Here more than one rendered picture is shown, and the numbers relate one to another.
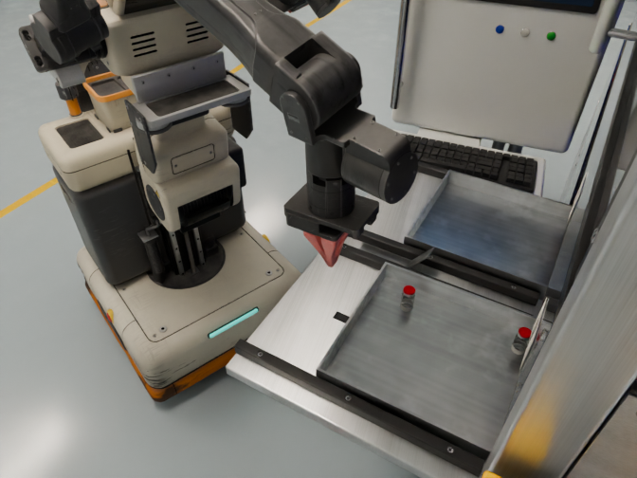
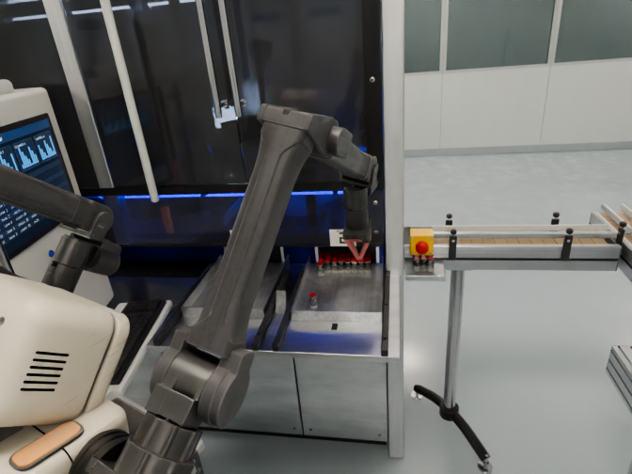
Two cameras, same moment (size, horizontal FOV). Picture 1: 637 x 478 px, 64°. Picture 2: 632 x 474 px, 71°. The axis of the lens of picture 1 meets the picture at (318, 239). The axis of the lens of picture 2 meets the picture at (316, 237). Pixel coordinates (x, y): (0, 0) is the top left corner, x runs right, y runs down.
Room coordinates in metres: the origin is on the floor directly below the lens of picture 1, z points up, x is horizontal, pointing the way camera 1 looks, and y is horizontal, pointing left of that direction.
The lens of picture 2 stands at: (0.90, 0.91, 1.64)
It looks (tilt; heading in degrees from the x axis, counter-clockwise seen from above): 25 degrees down; 252
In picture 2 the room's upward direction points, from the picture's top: 5 degrees counter-clockwise
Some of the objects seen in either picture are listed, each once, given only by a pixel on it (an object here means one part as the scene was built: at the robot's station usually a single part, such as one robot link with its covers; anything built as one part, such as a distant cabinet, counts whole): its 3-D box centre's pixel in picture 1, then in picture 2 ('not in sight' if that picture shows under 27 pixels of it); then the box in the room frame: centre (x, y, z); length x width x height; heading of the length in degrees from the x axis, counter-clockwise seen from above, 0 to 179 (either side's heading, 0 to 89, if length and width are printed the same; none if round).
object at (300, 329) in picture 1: (443, 284); (286, 303); (0.65, -0.23, 0.87); 0.70 x 0.48 x 0.02; 150
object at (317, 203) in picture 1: (331, 192); (356, 218); (0.49, -0.02, 1.20); 0.10 x 0.07 x 0.07; 60
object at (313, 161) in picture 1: (335, 148); (355, 195); (0.49, -0.02, 1.26); 0.07 x 0.06 x 0.07; 47
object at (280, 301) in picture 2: (394, 249); (276, 311); (0.70, -0.14, 0.91); 0.14 x 0.03 x 0.06; 59
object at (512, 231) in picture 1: (508, 232); (240, 282); (0.76, -0.38, 0.90); 0.34 x 0.26 x 0.04; 60
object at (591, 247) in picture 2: not in sight; (503, 242); (-0.13, -0.17, 0.92); 0.69 x 0.16 x 0.16; 150
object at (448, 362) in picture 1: (451, 358); (341, 285); (0.47, -0.21, 0.90); 0.34 x 0.26 x 0.04; 61
